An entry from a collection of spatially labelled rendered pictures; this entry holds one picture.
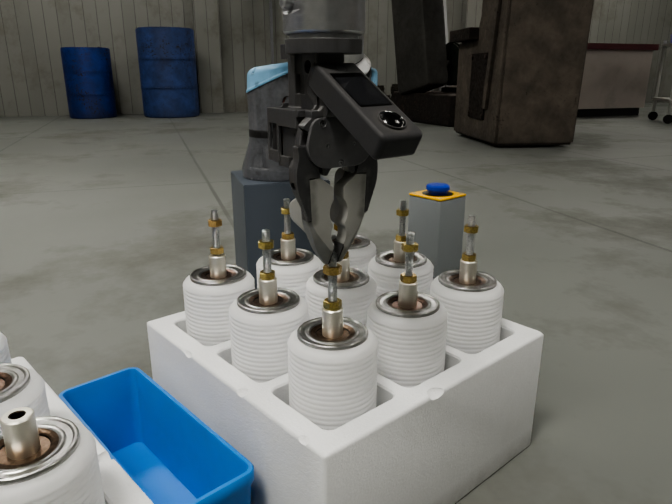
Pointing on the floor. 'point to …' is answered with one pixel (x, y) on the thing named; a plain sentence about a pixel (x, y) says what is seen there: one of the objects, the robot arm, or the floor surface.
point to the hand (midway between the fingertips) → (336, 251)
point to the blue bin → (160, 441)
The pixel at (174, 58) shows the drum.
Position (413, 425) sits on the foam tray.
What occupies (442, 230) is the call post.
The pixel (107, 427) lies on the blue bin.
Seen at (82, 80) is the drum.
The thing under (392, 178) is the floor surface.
